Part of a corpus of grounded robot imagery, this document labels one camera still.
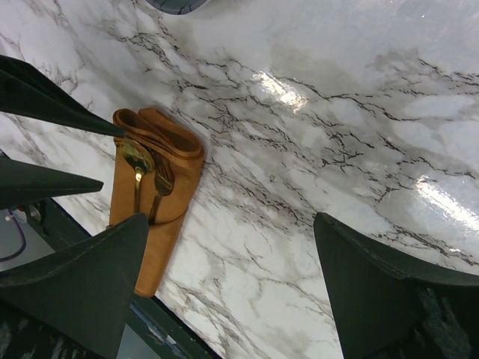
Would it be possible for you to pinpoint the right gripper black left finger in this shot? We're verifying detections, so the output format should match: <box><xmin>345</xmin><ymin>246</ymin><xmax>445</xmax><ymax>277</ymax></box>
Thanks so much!
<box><xmin>1</xmin><ymin>214</ymin><xmax>148</xmax><ymax>358</ymax></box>

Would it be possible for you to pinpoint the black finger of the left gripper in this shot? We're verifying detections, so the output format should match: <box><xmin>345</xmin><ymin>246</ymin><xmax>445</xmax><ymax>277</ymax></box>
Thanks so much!
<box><xmin>1</xmin><ymin>156</ymin><xmax>103</xmax><ymax>208</ymax></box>
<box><xmin>1</xmin><ymin>55</ymin><xmax>125</xmax><ymax>137</ymax></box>

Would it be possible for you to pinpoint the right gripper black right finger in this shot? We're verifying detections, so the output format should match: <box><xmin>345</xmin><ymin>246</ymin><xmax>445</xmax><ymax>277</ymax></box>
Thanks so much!
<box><xmin>314</xmin><ymin>212</ymin><xmax>478</xmax><ymax>358</ymax></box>

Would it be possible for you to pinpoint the gold spoon with flower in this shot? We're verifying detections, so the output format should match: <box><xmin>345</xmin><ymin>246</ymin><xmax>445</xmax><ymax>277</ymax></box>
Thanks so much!
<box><xmin>115</xmin><ymin>138</ymin><xmax>155</xmax><ymax>213</ymax></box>

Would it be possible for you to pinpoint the orange-brown cloth napkin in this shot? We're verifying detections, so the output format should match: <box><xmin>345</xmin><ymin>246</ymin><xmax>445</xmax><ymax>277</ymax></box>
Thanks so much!
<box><xmin>112</xmin><ymin>108</ymin><xmax>205</xmax><ymax>298</ymax></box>

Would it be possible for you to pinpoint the copper fork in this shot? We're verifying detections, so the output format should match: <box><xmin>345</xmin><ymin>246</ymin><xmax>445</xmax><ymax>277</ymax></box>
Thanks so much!
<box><xmin>149</xmin><ymin>152</ymin><xmax>174</xmax><ymax>224</ymax></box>

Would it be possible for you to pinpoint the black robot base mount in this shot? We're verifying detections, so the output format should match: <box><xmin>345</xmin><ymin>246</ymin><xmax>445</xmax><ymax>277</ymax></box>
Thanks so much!
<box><xmin>22</xmin><ymin>197</ymin><xmax>218</xmax><ymax>359</ymax></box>

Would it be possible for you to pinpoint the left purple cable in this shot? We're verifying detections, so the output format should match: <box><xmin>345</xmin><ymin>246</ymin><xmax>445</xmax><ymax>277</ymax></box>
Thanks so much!
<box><xmin>0</xmin><ymin>212</ymin><xmax>28</xmax><ymax>263</ymax></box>

